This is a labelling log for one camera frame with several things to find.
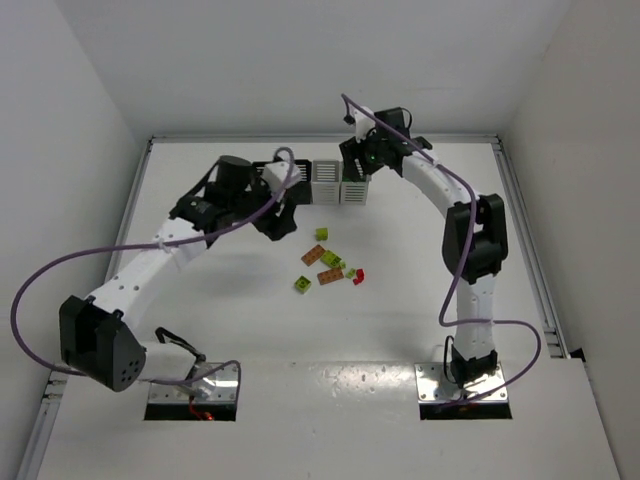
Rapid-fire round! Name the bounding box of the red small lego brick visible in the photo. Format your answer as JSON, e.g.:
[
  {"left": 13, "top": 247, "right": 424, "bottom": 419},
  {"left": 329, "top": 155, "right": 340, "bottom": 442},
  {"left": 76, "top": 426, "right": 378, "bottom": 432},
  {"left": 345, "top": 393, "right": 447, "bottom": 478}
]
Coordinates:
[{"left": 352, "top": 269, "right": 365, "bottom": 285}]

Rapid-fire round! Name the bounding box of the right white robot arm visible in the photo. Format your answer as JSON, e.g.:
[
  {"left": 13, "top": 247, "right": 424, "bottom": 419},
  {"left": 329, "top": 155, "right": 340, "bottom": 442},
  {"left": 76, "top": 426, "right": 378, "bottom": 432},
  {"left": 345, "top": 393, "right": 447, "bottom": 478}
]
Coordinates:
[{"left": 340, "top": 105, "right": 508, "bottom": 387}]

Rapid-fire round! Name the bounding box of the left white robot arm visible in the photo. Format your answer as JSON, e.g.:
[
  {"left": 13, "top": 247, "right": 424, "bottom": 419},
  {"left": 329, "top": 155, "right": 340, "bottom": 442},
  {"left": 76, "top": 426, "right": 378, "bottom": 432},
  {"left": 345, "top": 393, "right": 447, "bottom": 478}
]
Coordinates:
[{"left": 59, "top": 147, "right": 302, "bottom": 392}]

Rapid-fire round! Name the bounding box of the black slotted container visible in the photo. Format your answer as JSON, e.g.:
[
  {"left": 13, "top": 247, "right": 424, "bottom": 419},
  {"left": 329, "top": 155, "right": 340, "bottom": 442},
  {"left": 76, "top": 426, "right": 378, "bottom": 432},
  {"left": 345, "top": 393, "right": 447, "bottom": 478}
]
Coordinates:
[
  {"left": 288, "top": 159, "right": 312, "bottom": 205},
  {"left": 250, "top": 161, "right": 269, "bottom": 183}
]

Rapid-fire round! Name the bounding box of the lime small lego brick top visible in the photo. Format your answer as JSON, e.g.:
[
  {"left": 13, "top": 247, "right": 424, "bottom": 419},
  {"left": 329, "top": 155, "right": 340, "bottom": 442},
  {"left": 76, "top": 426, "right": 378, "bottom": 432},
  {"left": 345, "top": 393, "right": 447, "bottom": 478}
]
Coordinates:
[{"left": 315, "top": 228, "right": 329, "bottom": 241}]

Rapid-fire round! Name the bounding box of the white slotted container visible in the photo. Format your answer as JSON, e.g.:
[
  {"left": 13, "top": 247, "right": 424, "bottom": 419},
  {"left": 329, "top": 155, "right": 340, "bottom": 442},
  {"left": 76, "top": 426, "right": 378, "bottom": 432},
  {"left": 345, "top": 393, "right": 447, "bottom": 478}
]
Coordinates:
[
  {"left": 340, "top": 170, "right": 371, "bottom": 205},
  {"left": 311, "top": 159, "right": 341, "bottom": 205}
]

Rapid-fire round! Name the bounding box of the brown lego brick upper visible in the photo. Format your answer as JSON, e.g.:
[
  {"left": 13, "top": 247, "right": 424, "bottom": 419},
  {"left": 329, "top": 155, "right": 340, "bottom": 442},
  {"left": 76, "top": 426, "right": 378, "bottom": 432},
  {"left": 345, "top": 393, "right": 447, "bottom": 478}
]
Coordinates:
[{"left": 301, "top": 244, "right": 326, "bottom": 266}]

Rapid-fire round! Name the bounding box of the brown lego brick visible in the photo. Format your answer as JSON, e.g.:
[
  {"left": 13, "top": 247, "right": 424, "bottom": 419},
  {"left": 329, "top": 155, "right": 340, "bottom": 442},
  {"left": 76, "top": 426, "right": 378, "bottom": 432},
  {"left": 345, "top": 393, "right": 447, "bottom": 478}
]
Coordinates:
[
  {"left": 317, "top": 267, "right": 344, "bottom": 285},
  {"left": 301, "top": 244, "right": 326, "bottom": 266}
]

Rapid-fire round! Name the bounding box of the brown lego brick lower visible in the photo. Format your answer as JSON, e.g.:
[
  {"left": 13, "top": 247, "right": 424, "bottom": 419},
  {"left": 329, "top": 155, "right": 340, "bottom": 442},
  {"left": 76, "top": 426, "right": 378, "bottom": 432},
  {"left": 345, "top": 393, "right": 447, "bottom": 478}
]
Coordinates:
[{"left": 317, "top": 267, "right": 344, "bottom": 285}]

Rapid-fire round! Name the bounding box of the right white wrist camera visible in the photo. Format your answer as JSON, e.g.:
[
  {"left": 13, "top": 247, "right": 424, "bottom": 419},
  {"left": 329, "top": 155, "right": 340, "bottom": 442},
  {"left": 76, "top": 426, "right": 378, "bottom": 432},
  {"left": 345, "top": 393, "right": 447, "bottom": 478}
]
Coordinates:
[{"left": 343, "top": 105, "right": 376, "bottom": 142}]

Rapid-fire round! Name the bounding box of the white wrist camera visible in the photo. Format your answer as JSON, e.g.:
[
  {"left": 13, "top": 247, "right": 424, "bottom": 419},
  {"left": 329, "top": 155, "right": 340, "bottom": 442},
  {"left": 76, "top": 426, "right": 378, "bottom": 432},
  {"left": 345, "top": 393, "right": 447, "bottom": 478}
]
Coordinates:
[
  {"left": 261, "top": 161, "right": 302, "bottom": 193},
  {"left": 343, "top": 105, "right": 376, "bottom": 142}
]

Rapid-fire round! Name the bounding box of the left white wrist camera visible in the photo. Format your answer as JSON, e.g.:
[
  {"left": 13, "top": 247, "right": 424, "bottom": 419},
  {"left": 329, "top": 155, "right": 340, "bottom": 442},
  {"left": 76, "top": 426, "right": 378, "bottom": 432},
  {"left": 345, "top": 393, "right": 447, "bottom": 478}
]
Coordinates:
[{"left": 261, "top": 161, "right": 302, "bottom": 193}]

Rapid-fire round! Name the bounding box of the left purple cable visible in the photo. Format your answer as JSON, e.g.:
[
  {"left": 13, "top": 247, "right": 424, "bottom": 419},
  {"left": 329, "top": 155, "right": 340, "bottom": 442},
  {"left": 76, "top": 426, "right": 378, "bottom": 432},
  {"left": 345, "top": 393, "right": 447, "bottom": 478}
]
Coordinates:
[{"left": 10, "top": 146, "right": 302, "bottom": 386}]

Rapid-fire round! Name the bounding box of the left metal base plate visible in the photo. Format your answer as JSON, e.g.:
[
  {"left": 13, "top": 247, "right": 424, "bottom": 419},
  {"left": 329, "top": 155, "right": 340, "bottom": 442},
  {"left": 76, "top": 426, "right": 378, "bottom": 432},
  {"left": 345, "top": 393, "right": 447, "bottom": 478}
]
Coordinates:
[{"left": 147, "top": 361, "right": 241, "bottom": 405}]

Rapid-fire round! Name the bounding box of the metal base plate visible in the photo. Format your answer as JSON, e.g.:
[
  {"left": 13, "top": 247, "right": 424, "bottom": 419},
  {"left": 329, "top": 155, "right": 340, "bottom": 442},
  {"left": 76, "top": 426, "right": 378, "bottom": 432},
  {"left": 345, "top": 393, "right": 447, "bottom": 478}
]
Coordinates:
[
  {"left": 414, "top": 362, "right": 509, "bottom": 405},
  {"left": 147, "top": 361, "right": 241, "bottom": 405}
]

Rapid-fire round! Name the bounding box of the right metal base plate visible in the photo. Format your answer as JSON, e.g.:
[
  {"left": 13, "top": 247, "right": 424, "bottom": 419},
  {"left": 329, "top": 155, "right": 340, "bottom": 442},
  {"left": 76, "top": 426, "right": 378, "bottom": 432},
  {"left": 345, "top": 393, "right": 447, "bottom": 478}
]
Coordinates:
[{"left": 414, "top": 362, "right": 509, "bottom": 405}]

